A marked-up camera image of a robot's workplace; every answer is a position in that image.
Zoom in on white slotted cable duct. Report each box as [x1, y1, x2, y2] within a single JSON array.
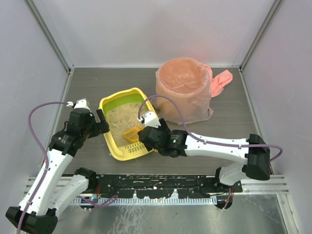
[[70, 196, 217, 206]]

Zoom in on purple cable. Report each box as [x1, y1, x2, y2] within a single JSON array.
[[16, 101, 119, 234], [137, 95, 283, 210]]

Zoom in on aluminium frame rail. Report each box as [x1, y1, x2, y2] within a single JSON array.
[[26, 174, 290, 195]]

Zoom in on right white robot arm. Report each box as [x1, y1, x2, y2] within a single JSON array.
[[138, 119, 270, 187]]

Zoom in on orange litter scoop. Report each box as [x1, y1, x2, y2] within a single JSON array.
[[123, 126, 142, 143]]

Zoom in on pink cloth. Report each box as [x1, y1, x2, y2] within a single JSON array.
[[204, 64, 233, 98]]

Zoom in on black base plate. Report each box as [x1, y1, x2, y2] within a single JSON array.
[[82, 175, 229, 199]]

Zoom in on bin with pink bag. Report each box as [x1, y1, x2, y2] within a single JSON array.
[[156, 58, 213, 124]]

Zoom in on yellow green litter box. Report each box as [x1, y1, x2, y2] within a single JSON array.
[[99, 88, 154, 161]]

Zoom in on beige cat litter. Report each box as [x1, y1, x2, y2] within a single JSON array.
[[106, 102, 141, 147]]

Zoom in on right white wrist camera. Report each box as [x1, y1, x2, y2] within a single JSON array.
[[137, 110, 161, 128]]

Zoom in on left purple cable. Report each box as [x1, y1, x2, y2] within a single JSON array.
[[16, 101, 119, 234]]

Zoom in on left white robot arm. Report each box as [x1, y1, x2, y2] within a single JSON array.
[[5, 108, 109, 234]]

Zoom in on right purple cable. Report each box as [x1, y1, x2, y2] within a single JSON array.
[[137, 95, 283, 210]]

